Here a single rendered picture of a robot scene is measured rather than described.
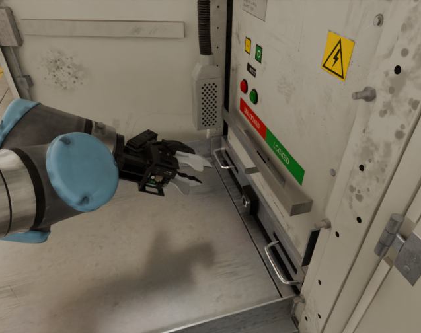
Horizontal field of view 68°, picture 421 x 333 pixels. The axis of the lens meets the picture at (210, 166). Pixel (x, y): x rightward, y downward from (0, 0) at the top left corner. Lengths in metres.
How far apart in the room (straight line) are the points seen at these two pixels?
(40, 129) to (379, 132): 0.45
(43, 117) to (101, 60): 0.53
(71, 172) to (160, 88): 0.70
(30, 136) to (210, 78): 0.44
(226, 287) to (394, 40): 0.54
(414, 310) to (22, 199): 0.38
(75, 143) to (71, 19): 0.70
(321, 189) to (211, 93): 0.40
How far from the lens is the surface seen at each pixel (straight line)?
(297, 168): 0.60
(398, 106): 0.34
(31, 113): 0.55
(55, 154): 0.36
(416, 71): 0.32
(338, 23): 0.48
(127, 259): 0.76
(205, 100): 0.82
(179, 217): 0.83
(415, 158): 0.33
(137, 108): 1.07
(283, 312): 0.67
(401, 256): 0.34
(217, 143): 1.01
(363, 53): 0.44
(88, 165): 0.37
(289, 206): 0.56
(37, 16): 1.09
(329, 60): 0.49
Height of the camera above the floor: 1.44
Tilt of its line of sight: 37 degrees down
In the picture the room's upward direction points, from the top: straight up
